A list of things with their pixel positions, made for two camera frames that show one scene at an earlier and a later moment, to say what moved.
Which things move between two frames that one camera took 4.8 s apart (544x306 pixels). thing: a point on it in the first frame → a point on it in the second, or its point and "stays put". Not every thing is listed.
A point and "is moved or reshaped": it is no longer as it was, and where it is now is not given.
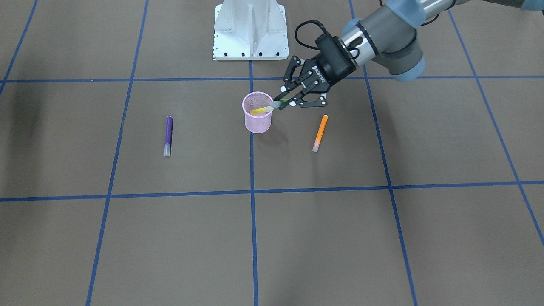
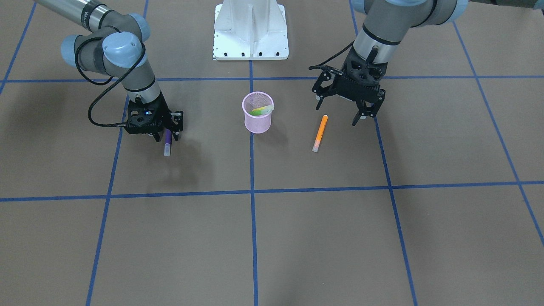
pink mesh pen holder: [259, 123] stays put
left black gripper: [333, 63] → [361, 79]
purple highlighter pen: [168, 136] stays put
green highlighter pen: [274, 104] is moved or reshaped
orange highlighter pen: [323, 124] stays put
